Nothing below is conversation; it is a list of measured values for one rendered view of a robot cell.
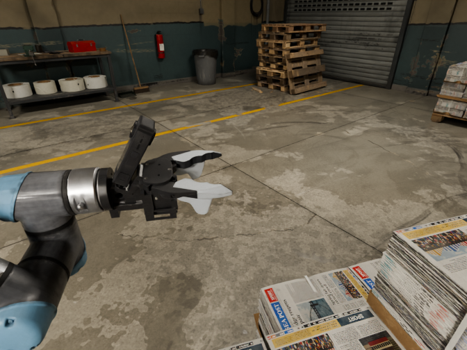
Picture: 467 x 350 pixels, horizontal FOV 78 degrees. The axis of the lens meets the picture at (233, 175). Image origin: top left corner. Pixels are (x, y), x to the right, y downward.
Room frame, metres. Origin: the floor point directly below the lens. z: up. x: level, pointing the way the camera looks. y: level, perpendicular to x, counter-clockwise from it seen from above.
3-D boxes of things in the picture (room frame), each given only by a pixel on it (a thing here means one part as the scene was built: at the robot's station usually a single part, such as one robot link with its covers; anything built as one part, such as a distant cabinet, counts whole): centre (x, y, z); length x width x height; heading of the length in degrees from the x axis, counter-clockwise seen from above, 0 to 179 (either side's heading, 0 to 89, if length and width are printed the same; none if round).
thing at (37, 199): (0.39, 0.31, 1.21); 0.11 x 0.08 x 0.09; 101
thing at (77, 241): (0.37, 0.31, 1.12); 0.11 x 0.08 x 0.11; 11
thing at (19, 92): (5.33, 3.12, 0.55); 1.80 x 0.70 x 1.09; 128
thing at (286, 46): (7.07, -1.27, 0.65); 1.33 x 0.94 x 1.30; 132
